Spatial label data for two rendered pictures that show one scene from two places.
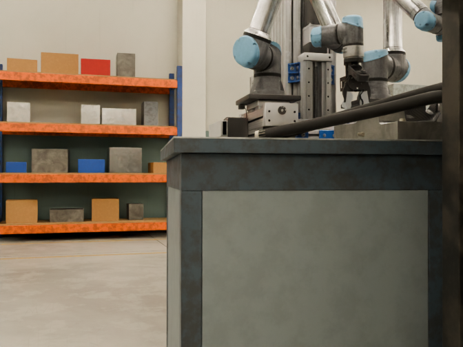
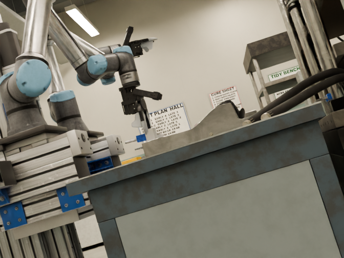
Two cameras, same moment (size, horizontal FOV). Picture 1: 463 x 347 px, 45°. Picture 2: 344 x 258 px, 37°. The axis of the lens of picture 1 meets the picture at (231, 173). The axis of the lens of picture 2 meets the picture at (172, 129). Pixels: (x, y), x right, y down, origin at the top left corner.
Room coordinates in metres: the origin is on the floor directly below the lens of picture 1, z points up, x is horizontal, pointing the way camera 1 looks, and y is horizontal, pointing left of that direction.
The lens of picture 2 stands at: (1.19, 1.44, 0.73)
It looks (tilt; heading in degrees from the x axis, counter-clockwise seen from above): 5 degrees up; 291
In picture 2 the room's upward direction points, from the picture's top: 17 degrees counter-clockwise
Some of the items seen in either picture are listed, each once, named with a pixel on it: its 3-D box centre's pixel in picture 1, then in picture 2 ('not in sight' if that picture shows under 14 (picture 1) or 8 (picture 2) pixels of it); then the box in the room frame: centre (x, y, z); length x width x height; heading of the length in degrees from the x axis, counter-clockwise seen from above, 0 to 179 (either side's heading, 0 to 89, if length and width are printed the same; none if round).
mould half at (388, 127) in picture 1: (399, 127); (209, 129); (1.80, -0.54, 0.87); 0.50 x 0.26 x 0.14; 10
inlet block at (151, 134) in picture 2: not in sight; (140, 138); (2.06, -0.45, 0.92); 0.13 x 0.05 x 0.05; 10
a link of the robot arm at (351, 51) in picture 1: (352, 53); (129, 79); (2.03, -0.44, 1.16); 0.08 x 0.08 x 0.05
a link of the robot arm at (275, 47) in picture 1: (266, 58); (17, 91); (2.35, -0.15, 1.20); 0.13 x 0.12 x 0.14; 149
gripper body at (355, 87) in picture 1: (353, 76); (133, 99); (2.04, -0.45, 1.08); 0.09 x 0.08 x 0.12; 10
